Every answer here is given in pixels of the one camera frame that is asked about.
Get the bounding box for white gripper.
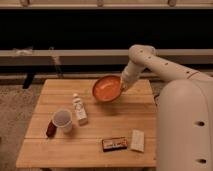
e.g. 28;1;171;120
120;62;144;94

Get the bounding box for orange ceramic bowl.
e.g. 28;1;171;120
92;75;121;102

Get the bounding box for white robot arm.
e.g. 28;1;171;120
121;44;213;171

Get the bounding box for white plastic bottle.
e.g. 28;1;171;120
73;93;88;126

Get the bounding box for white rectangular packet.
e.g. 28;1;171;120
130;130;145;152

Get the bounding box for dark chocolate bar package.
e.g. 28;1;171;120
101;137;128;152

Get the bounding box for wooden table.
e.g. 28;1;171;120
16;79;156;168

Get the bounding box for clear plastic cup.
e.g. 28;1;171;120
52;109;72;133

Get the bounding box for dark red small object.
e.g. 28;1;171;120
46;122;56;137

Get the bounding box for white long bench rail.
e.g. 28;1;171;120
0;49;213;66

